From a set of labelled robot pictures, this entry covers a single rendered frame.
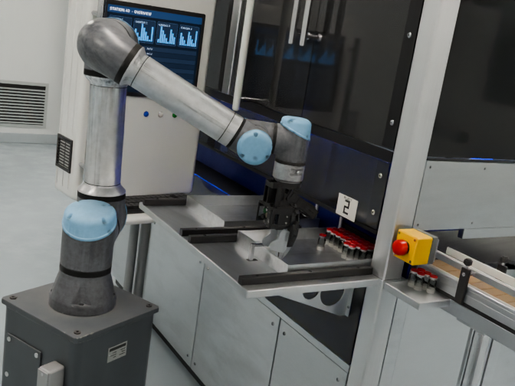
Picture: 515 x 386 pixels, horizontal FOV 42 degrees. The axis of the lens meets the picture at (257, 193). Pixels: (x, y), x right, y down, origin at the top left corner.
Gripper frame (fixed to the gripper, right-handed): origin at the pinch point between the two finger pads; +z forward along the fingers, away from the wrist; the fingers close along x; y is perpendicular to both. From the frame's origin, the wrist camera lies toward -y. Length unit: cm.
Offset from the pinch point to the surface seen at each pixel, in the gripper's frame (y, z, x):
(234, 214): -10.1, 3.4, -43.3
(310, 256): -14.3, 3.3, -6.4
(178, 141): -11, -10, -92
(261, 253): 1.8, 1.8, -6.4
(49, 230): -15, 92, -280
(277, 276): 5.9, 1.7, 8.1
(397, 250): -20.6, -7.7, 18.6
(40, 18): -61, -30, -544
